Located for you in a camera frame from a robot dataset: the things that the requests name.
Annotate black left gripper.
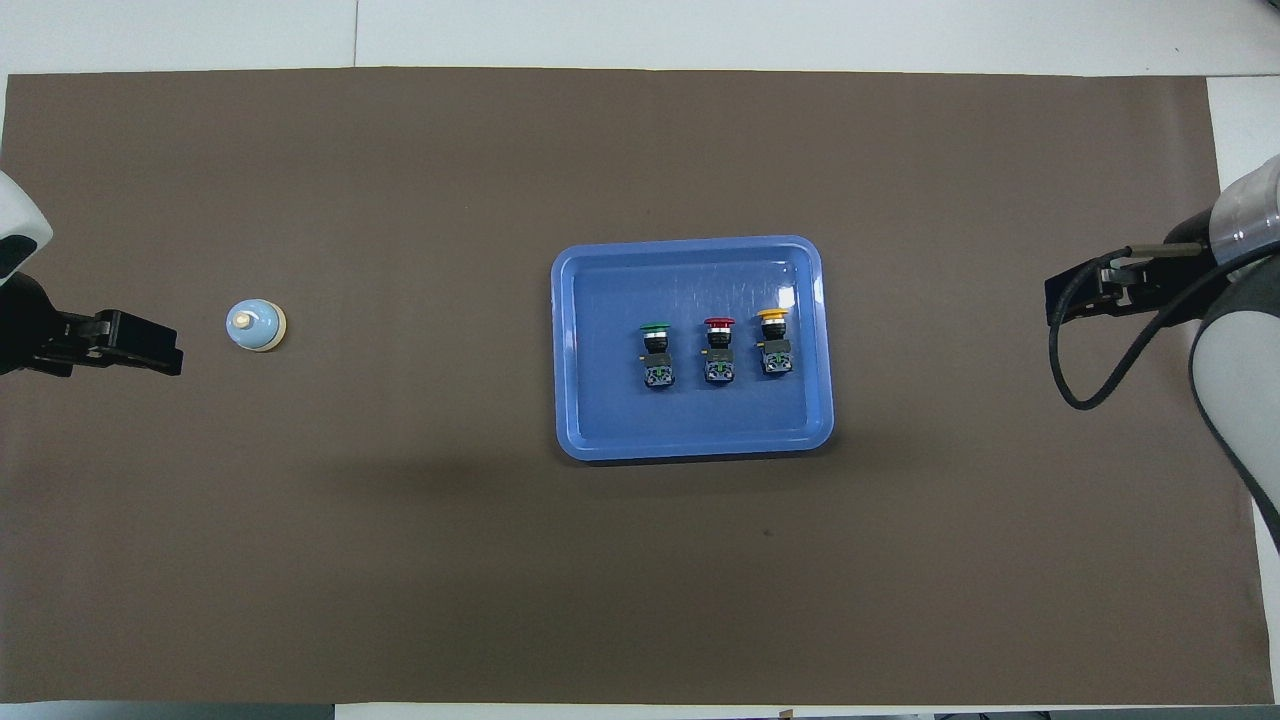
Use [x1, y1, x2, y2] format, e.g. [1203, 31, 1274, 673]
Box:
[0, 275, 184, 378]

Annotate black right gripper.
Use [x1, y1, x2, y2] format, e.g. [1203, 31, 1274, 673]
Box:
[1046, 250, 1169, 328]

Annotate yellow mushroom push button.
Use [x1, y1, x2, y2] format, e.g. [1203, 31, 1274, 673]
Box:
[756, 308, 796, 377]

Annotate red mushroom push button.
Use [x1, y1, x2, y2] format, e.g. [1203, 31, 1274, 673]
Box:
[703, 317, 738, 386]

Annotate green mushroom push button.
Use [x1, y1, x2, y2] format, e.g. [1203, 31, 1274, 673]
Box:
[638, 320, 676, 391]

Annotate light blue call bell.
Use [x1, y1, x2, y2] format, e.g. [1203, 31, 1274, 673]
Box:
[226, 300, 288, 354]

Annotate blue plastic tray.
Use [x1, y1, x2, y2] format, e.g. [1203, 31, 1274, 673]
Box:
[551, 236, 835, 463]

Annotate brown table mat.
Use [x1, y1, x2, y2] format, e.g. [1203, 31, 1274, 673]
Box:
[0, 68, 1263, 706]

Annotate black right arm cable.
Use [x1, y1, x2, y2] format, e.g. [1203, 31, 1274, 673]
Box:
[1048, 255, 1280, 411]

